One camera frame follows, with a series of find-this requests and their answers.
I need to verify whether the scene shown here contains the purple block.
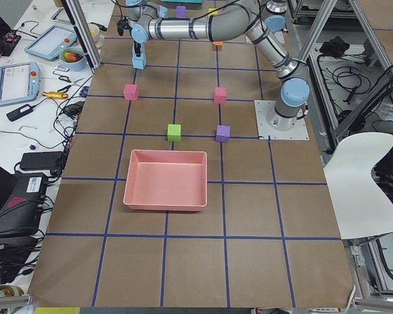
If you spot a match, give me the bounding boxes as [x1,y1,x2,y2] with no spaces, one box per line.
[215,125,231,143]
[176,6,186,18]

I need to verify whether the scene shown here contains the teach pendant tablet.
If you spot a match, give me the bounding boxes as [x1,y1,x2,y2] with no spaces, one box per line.
[0,61,40,107]
[24,25,77,60]

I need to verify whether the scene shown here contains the cyan plastic bin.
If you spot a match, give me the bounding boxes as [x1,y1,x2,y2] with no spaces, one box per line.
[162,0,203,4]

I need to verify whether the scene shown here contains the yellow foam block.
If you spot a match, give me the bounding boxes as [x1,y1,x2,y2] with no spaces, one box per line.
[208,8,217,15]

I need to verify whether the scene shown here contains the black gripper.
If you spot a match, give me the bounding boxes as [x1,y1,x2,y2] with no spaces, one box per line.
[116,18,145,57]

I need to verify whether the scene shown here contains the scissors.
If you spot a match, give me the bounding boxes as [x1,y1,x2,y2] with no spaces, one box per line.
[57,75,83,93]

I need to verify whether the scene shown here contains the white chair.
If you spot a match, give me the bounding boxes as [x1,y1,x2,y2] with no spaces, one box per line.
[324,132,393,239]

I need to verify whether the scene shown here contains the black computer case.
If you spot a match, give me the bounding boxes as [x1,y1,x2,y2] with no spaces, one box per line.
[0,172,48,239]

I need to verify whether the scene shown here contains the pink plastic bin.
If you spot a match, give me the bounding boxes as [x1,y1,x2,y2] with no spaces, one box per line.
[123,149,208,211]

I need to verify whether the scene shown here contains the light blue block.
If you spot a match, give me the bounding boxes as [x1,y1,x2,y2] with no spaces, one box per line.
[132,60,147,70]
[132,50,147,62]

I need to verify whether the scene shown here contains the magenta block near base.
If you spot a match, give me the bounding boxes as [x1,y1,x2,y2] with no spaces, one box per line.
[213,87,228,104]

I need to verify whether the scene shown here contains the orange block near base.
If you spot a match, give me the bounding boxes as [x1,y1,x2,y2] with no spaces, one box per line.
[212,41,223,52]

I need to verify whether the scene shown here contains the green bowl with fruit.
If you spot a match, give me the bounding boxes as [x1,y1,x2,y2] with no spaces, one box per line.
[60,46,87,71]

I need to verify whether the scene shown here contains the white bowl with lemon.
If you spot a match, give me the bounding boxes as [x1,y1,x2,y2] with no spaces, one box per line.
[88,23,100,43]

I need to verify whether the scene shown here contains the aluminium frame post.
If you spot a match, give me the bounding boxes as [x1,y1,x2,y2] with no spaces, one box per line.
[62,0,102,71]

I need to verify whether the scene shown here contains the green foam block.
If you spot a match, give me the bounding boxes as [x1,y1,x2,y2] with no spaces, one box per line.
[167,124,181,142]

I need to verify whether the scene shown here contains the purple block right side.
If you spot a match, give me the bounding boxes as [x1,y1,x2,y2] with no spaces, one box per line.
[176,6,186,18]

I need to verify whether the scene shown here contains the purple block left side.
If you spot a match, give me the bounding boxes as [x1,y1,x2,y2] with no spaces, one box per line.
[215,125,231,143]

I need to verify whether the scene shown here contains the red block left far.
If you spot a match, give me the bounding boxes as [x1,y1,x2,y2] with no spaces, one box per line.
[123,84,140,101]

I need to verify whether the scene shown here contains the black power adapter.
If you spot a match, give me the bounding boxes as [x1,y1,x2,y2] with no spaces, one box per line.
[7,104,33,122]

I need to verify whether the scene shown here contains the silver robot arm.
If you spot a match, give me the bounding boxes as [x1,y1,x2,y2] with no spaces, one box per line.
[125,0,169,27]
[117,1,310,131]

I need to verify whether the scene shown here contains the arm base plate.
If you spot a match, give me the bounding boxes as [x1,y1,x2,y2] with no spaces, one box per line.
[254,100,309,141]

